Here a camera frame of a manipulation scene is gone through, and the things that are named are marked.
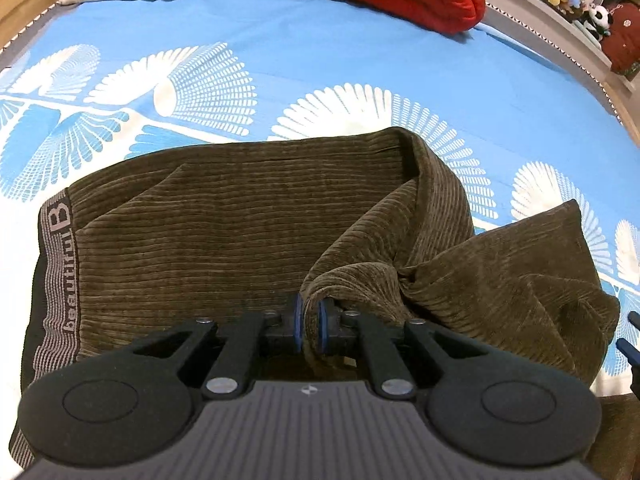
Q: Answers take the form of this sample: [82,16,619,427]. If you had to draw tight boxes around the brown corduroy pants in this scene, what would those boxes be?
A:
[9,126,622,471]

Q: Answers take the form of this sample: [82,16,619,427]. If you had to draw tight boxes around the red plush cushion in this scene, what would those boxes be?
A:
[600,2,640,73]

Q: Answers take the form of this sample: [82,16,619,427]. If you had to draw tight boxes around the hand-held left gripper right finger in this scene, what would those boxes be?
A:
[316,298,485,401]

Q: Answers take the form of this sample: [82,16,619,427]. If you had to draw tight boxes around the panda plush toy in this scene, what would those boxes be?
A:
[580,4,613,41]

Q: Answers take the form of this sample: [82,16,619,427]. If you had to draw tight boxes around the blue white printed bedsheet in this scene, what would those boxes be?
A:
[0,0,640,391]

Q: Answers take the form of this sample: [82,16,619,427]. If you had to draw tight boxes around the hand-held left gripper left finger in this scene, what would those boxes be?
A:
[131,295,304,401]

